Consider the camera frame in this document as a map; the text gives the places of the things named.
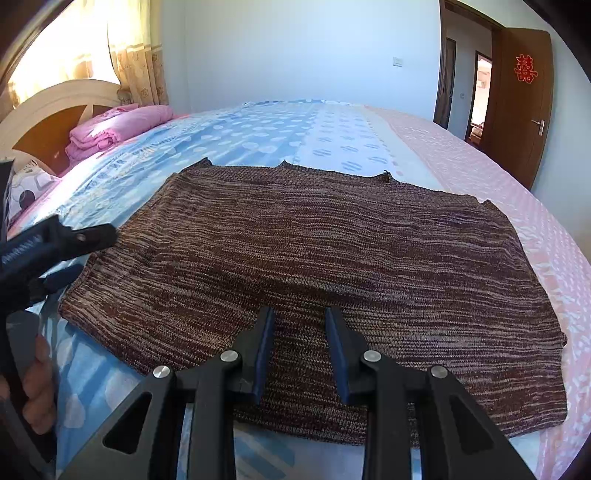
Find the pink folded blanket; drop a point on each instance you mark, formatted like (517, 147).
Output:
(129, 124)

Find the red paper door decoration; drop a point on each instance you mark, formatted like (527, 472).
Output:
(526, 69)

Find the white patterned pillow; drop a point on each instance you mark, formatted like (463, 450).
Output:
(32, 184)

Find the person's left hand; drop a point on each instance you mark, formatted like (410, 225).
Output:
(39, 387)

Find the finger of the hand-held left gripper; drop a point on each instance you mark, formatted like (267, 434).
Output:
(60, 281)
(87, 237)

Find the brown knitted sweater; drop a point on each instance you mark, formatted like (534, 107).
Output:
(323, 258)

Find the wooden bed headboard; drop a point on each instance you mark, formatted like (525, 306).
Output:
(55, 134)

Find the blue pink dotted bed sheet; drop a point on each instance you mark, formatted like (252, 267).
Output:
(332, 134)

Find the brown wooden door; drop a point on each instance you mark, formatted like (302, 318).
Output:
(512, 129)

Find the brown door frame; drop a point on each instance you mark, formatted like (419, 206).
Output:
(441, 46)

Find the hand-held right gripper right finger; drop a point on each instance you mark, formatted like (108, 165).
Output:
(337, 355)

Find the yellow patterned curtain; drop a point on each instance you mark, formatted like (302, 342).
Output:
(138, 69)

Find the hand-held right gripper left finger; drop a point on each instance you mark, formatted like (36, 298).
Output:
(263, 355)

